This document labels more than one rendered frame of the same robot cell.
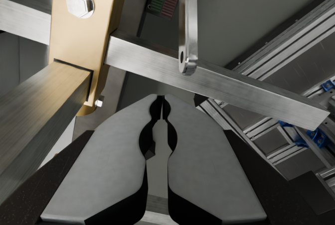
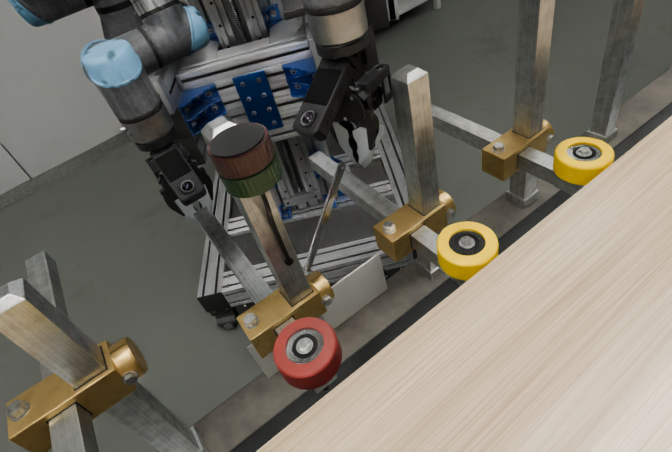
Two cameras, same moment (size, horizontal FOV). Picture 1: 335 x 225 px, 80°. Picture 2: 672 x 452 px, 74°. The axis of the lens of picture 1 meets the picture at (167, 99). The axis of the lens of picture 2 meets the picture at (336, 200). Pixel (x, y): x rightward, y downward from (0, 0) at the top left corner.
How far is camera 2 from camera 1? 0.62 m
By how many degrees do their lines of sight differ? 34
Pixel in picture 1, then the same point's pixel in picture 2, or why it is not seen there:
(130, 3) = (398, 283)
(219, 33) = not seen: hidden behind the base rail
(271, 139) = (366, 176)
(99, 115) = (488, 219)
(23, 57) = not seen: hidden behind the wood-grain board
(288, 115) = (327, 161)
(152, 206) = (445, 125)
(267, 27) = not seen: hidden behind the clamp
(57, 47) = (417, 219)
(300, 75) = (305, 234)
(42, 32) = (423, 231)
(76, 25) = (399, 223)
